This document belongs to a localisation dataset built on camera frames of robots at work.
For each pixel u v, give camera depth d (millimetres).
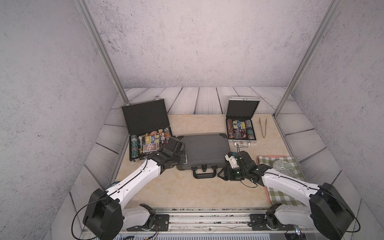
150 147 983
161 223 736
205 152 896
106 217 391
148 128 1088
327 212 408
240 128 1107
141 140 1025
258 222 723
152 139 1014
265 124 1143
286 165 889
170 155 620
